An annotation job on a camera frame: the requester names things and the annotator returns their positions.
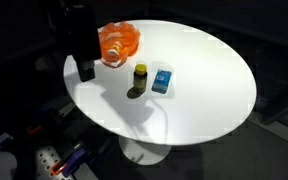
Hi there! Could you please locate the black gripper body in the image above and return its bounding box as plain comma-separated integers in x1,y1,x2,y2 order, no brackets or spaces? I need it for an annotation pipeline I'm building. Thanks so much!
63,5,103,65

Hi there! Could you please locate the yellow-capped dark bottle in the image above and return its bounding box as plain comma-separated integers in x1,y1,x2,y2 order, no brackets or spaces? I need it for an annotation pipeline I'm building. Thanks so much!
132,63,149,94

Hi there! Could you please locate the orange plastic bag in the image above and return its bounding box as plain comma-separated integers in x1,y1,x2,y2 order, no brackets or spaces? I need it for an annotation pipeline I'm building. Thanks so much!
98,20,142,69

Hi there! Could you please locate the blue rectangular box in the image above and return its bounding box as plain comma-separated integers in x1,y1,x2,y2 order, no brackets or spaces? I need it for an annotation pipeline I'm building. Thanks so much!
151,68,174,95

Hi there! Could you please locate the perforated metal plate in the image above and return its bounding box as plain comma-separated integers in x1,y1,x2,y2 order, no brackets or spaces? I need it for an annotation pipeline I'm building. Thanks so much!
34,144,76,180

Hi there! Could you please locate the white round table base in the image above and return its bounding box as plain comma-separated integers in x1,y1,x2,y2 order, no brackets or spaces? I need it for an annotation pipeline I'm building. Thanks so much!
118,135,172,166

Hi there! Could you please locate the black clamp with orange handle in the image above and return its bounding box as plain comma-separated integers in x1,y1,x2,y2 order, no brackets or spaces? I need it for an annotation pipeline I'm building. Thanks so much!
26,123,46,136

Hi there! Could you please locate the purple clamp with orange handle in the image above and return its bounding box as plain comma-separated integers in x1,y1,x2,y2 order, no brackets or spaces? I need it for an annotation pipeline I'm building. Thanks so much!
49,147,87,178

